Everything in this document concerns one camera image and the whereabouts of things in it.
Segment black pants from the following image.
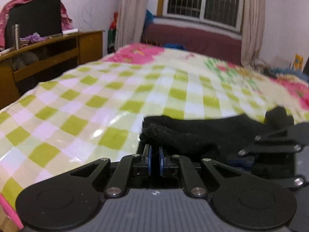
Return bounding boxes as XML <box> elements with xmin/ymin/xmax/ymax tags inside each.
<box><xmin>137</xmin><ymin>106</ymin><xmax>294</xmax><ymax>172</ymax></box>

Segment pink floral bed quilt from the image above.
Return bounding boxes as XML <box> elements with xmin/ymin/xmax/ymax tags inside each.
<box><xmin>102</xmin><ymin>43</ymin><xmax>308</xmax><ymax>123</ymax></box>

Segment green checkered plastic sheet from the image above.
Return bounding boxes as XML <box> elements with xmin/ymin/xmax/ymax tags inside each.
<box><xmin>0</xmin><ymin>60</ymin><xmax>273</xmax><ymax>210</ymax></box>

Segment yellow snack bag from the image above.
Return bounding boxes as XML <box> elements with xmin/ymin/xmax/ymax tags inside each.
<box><xmin>293</xmin><ymin>53</ymin><xmax>304</xmax><ymax>71</ymax></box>

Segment maroon covered sofa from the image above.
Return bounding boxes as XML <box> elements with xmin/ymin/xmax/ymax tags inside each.
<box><xmin>141</xmin><ymin>24</ymin><xmax>241</xmax><ymax>65</ymax></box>

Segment red green decoration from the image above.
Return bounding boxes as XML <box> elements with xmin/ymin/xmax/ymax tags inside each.
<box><xmin>107</xmin><ymin>12</ymin><xmax>118</xmax><ymax>54</ymax></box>

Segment right beige curtain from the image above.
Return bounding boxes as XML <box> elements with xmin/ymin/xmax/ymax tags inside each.
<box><xmin>241</xmin><ymin>0</ymin><xmax>266</xmax><ymax>67</ymax></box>

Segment beige curtain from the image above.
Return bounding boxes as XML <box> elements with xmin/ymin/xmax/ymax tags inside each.
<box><xmin>115</xmin><ymin>0</ymin><xmax>148</xmax><ymax>49</ymax></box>
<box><xmin>241</xmin><ymin>0</ymin><xmax>266</xmax><ymax>67</ymax></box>

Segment wooden desk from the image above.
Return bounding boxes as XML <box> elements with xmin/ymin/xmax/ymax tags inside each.
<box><xmin>1</xmin><ymin>31</ymin><xmax>103</xmax><ymax>108</ymax></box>

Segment pink cloth over monitor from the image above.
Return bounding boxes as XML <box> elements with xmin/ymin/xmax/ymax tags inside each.
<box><xmin>1</xmin><ymin>0</ymin><xmax>73</xmax><ymax>49</ymax></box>

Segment left beige curtain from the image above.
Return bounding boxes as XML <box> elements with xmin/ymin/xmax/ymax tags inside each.
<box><xmin>115</xmin><ymin>0</ymin><xmax>148</xmax><ymax>49</ymax></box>

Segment barred window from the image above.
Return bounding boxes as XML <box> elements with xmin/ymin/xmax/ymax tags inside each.
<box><xmin>157</xmin><ymin>0</ymin><xmax>244</xmax><ymax>32</ymax></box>

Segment black monitor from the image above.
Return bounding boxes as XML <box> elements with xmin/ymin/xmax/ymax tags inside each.
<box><xmin>4</xmin><ymin>0</ymin><xmax>62</xmax><ymax>49</ymax></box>

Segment steel thermos bottle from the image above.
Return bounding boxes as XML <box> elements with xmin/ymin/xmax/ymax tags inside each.
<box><xmin>12</xmin><ymin>24</ymin><xmax>20</xmax><ymax>50</ymax></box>

